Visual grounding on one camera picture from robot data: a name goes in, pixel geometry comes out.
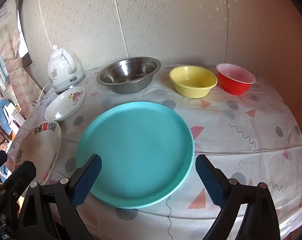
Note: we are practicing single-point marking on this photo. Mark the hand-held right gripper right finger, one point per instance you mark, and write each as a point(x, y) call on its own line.
point(210, 180)

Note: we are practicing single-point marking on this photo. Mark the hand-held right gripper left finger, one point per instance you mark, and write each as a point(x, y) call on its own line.
point(87, 180)

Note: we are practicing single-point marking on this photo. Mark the large white dragon-print plate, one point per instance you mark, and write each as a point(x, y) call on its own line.
point(38, 150)

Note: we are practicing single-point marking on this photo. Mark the teal plate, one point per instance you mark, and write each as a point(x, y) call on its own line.
point(141, 150)

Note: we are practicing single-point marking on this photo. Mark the small white floral plate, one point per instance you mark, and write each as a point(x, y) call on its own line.
point(63, 107)

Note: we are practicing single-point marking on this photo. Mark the red plastic bowl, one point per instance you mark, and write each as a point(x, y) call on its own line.
point(233, 85)

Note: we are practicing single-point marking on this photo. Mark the yellow plastic bowl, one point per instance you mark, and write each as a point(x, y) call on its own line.
point(193, 80)

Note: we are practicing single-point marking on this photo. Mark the stainless steel bowl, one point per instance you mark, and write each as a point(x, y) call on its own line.
point(128, 72)

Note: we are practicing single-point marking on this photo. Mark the blue padded seat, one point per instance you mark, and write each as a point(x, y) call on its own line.
point(1, 110)

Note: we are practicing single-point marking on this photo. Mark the white patterned tablecloth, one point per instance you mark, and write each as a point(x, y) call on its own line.
point(240, 135)

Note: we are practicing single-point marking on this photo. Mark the pink patterned curtain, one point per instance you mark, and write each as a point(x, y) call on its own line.
point(18, 80)

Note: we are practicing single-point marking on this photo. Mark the white ceramic electric kettle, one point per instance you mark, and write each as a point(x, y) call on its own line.
point(61, 72)

